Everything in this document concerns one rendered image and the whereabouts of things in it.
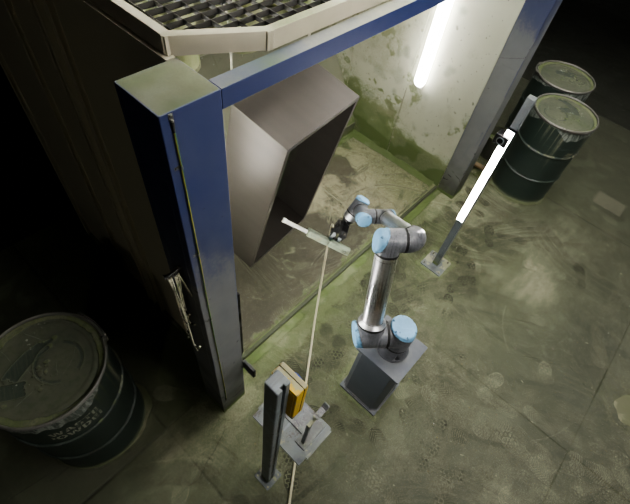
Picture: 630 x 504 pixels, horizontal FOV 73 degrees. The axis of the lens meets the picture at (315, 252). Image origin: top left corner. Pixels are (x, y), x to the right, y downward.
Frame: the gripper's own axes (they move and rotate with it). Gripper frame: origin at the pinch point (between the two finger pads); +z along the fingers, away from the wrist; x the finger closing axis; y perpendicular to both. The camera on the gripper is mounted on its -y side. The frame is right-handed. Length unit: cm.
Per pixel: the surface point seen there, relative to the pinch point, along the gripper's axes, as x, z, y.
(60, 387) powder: 104, 71, -108
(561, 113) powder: -157, -135, 154
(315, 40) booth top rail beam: 77, -110, -91
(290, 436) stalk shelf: 2, 36, -116
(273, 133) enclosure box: 70, -59, -38
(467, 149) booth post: -100, -70, 135
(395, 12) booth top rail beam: 57, -127, -64
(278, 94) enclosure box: 74, -69, -14
